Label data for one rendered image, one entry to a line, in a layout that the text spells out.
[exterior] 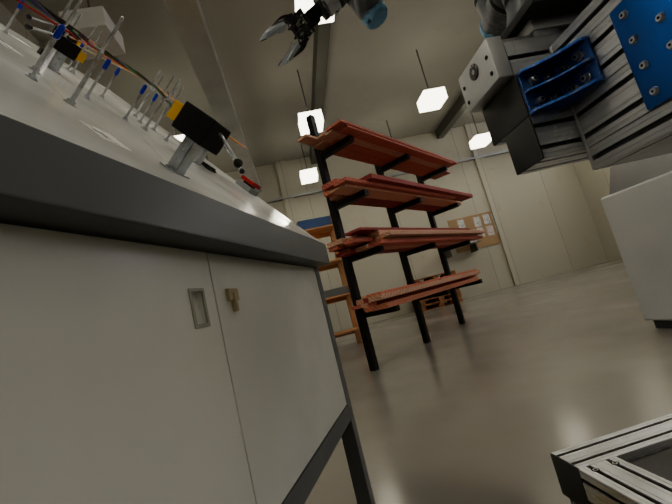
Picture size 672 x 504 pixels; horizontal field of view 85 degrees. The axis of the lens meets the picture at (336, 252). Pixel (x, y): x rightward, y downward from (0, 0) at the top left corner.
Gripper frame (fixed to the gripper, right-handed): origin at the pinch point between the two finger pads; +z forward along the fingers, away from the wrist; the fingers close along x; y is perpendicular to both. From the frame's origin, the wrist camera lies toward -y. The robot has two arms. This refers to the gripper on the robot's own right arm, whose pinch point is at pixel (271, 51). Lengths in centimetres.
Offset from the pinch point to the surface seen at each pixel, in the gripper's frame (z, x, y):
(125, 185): 20, 1, 95
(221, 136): 14, 5, 75
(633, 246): -120, 233, -57
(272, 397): 35, 40, 88
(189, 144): 18, 3, 74
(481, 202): -247, 668, -841
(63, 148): 19, -4, 98
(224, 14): 19, -81, -518
